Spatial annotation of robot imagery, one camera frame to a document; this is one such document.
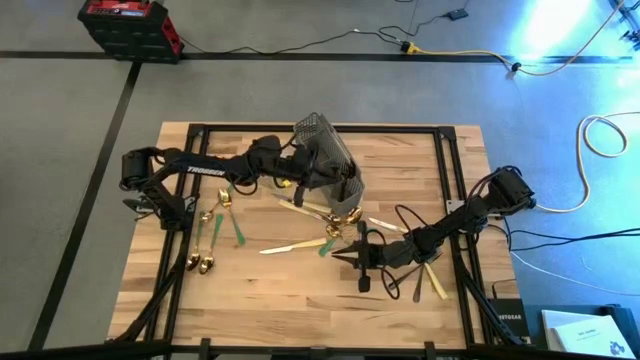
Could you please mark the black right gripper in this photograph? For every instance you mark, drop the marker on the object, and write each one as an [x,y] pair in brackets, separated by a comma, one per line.
[395,252]

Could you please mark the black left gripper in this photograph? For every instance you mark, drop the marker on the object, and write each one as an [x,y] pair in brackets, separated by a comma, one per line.
[320,170]

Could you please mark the grey mesh cutlery basket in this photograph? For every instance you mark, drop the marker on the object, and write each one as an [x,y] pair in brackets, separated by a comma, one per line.
[325,135]

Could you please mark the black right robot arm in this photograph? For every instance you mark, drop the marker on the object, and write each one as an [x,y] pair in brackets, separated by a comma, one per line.
[470,215]

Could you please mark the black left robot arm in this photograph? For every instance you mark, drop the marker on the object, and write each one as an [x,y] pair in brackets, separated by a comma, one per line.
[200,170]

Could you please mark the black foot pedal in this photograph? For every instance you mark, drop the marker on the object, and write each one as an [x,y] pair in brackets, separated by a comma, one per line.
[457,14]

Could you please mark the black and red toolbox stack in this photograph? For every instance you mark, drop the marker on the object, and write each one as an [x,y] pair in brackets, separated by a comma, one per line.
[130,35]

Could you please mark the white paper booklet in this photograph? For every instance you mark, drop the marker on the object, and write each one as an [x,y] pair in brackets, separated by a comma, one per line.
[585,335]

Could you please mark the dark plastic case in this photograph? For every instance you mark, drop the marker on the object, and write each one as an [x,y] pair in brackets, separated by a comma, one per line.
[627,320]

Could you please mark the black Netgear network switch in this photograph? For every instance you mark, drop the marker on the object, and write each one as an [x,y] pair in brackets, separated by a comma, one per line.
[507,320]

